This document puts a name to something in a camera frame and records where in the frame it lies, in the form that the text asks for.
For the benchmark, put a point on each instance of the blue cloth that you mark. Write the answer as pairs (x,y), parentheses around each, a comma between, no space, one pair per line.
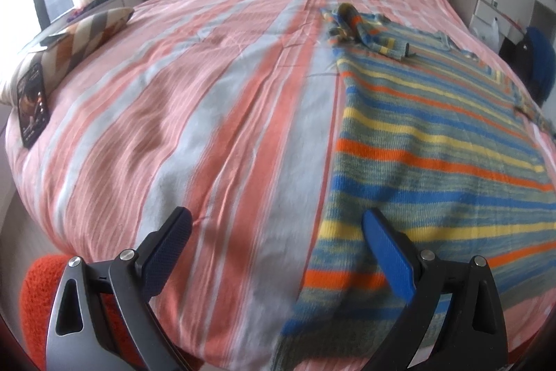
(543,53)

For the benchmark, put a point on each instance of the black jacket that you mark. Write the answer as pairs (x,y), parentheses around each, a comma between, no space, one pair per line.
(517,53)

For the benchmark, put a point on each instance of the chevron patterned pillow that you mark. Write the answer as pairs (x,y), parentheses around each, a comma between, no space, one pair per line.
(76,43)

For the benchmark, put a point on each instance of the black smartphone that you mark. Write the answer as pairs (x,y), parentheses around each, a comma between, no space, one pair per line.
(32,101)

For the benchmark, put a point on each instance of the white plastic bag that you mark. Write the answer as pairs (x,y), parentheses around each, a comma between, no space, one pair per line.
(488,31)

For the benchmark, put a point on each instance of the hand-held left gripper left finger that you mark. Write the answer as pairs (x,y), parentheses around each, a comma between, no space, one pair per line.
(170,247)

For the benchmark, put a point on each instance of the orange fuzzy cloth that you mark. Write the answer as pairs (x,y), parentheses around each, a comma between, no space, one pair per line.
(37,301)

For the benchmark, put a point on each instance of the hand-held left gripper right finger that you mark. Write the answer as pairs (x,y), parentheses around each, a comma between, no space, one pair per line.
(391,256)

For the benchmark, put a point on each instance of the bed with pink striped cover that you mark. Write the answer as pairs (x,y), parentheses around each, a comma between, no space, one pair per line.
(195,114)

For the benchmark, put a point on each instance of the white dresser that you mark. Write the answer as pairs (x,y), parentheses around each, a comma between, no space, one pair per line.
(486,8)

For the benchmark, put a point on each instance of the striped knit sweater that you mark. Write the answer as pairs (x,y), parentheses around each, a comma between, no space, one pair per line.
(434,136)

